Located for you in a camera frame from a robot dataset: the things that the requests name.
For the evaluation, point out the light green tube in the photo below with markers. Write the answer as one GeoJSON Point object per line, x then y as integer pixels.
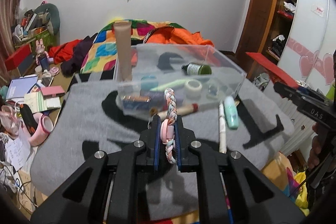
{"type": "Point", "coordinates": [173, 84]}

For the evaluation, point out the white cosmetic pen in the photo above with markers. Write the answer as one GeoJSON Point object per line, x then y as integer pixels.
{"type": "Point", "coordinates": [222, 129]}

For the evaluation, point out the right hand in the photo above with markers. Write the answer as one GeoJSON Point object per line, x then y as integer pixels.
{"type": "Point", "coordinates": [316, 146]}

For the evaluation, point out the grey black blanket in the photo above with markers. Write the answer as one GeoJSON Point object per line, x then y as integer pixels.
{"type": "Point", "coordinates": [99, 165]}

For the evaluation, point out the red gift box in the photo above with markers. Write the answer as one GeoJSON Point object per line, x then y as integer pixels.
{"type": "Point", "coordinates": [276, 73]}

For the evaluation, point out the clear plastic storage bin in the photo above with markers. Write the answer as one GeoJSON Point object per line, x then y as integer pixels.
{"type": "Point", "coordinates": [198, 75]}

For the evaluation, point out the purple black bottle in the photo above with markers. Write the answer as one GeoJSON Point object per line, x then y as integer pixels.
{"type": "Point", "coordinates": [156, 98]}

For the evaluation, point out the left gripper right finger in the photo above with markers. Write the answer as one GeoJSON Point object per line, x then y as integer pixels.
{"type": "Point", "coordinates": [186, 161]}

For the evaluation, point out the beige cosmetic tube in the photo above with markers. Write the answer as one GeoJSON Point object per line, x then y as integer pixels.
{"type": "Point", "coordinates": [122, 30]}

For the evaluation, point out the red flat box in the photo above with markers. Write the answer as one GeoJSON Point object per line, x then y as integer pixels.
{"type": "Point", "coordinates": [17, 57]}

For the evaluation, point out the colourful patchwork quilt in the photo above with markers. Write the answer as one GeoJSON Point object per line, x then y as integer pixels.
{"type": "Point", "coordinates": [102, 55]}

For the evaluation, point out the striped curtain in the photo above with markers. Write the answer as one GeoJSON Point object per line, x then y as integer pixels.
{"type": "Point", "coordinates": [8, 8]}

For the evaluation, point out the mint green bottle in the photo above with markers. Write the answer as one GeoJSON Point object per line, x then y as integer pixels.
{"type": "Point", "coordinates": [231, 113]}

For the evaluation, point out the white wardrobe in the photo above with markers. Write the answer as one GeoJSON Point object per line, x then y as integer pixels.
{"type": "Point", "coordinates": [308, 54]}

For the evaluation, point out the green grey backpack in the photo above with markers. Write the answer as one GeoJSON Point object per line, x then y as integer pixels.
{"type": "Point", "coordinates": [44, 17]}

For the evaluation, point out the wooden door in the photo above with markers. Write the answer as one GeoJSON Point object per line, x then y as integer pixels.
{"type": "Point", "coordinates": [253, 37]}

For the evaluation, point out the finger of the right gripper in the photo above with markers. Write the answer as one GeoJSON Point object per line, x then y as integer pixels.
{"type": "Point", "coordinates": [286, 91]}

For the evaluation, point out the blue round cap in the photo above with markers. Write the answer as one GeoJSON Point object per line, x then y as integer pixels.
{"type": "Point", "coordinates": [149, 82]}

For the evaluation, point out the green glass bottle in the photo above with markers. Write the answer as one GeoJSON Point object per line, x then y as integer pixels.
{"type": "Point", "coordinates": [196, 69]}

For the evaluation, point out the blue card box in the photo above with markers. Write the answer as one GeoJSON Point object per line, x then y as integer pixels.
{"type": "Point", "coordinates": [136, 102]}

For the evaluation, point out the white tape roll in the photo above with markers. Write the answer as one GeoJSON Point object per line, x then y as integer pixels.
{"type": "Point", "coordinates": [193, 88]}

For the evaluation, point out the orange jacket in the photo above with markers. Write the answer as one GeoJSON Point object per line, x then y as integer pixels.
{"type": "Point", "coordinates": [180, 36]}

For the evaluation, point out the rabbit figurine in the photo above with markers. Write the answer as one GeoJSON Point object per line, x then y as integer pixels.
{"type": "Point", "coordinates": [43, 59]}

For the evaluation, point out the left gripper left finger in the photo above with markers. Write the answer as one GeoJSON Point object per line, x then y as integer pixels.
{"type": "Point", "coordinates": [149, 159]}

